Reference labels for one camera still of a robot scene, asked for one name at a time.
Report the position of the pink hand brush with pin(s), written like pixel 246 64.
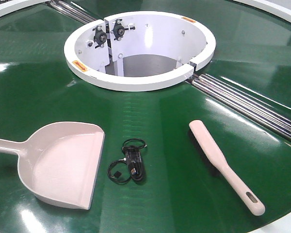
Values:
pixel 218 160

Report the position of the right steel roller set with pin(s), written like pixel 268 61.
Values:
pixel 249 106

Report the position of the white guard rail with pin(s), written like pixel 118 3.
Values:
pixel 14 5
pixel 270 7

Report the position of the steel roller set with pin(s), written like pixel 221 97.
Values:
pixel 249 106
pixel 71 11

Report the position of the white outer guard rail right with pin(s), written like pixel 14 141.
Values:
pixel 270 7

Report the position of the rear steel roller set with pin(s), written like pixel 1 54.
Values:
pixel 71 11

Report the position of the pink plastic dustpan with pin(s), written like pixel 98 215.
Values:
pixel 59 162

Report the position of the right black bearing mount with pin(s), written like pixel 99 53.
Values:
pixel 119 30

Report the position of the white outer guard rail left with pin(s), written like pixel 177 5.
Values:
pixel 14 5

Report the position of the black bearing mount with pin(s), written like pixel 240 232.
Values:
pixel 100 37
pixel 119 30

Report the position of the left black bearing mount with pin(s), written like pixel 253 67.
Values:
pixel 100 37

